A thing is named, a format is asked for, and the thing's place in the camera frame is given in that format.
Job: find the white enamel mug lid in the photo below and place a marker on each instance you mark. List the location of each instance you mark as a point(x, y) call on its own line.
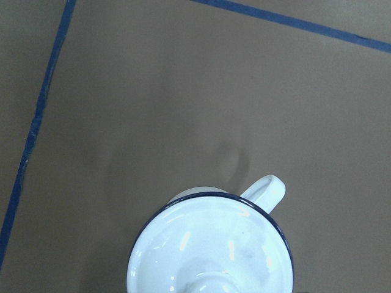
point(210, 242)

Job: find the brown paper table cover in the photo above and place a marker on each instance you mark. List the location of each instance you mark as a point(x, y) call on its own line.
point(150, 98)

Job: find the white enamel mug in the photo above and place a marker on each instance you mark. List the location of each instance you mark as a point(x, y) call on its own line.
point(266, 193)

